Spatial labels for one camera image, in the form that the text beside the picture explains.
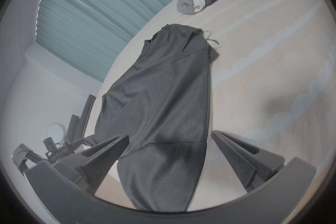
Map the black T-shirt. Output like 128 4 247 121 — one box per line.
84 24 219 212

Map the black chest of drawers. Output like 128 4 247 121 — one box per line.
67 94 97 146

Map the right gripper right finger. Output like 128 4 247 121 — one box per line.
211 131 285 190

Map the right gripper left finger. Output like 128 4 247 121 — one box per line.
56 134 130 193

